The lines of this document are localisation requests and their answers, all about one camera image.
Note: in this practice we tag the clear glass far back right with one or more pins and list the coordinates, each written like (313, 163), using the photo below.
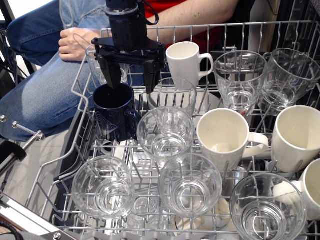
(290, 75)

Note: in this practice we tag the blue jeans leg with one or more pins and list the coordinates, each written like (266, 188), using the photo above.
(44, 100)

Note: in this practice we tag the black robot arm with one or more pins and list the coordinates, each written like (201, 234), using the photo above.
(121, 3)

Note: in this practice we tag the clear glass back left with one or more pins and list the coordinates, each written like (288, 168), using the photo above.
(96, 69)

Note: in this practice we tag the dark blue ceramic mug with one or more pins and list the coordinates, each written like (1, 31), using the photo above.
(115, 111)

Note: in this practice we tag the clear glass front centre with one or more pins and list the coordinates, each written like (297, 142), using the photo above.
(190, 185)

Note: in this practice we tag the clear glass cup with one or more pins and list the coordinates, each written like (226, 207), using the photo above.
(165, 132)

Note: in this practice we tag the small clear glass front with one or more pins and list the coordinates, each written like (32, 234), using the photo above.
(143, 208)

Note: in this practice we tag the metal clamp with screw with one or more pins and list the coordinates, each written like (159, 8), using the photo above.
(11, 152)

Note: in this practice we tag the cream mug centre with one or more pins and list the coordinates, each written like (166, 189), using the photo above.
(225, 138)

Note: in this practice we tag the cream mug right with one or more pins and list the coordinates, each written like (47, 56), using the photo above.
(296, 138)

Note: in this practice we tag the clear glass front right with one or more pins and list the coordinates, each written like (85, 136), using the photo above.
(266, 206)

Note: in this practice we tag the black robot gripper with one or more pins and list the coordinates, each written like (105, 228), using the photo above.
(129, 44)

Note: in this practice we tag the clear glass back middle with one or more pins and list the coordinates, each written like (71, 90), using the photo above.
(174, 92)

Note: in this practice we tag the grey wire dishwasher rack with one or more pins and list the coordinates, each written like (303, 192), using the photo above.
(82, 143)

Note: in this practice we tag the clear glass front left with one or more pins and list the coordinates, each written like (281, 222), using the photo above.
(103, 188)

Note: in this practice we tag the cream mug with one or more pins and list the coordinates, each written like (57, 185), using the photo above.
(225, 138)
(296, 138)

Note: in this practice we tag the cream mug far right edge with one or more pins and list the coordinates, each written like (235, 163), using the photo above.
(307, 188)

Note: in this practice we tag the person's bare forearm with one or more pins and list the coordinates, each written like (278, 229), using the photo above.
(176, 17)

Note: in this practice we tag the person's hand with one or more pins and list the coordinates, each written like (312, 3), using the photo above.
(74, 42)

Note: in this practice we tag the white mug back row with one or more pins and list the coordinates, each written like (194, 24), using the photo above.
(184, 61)

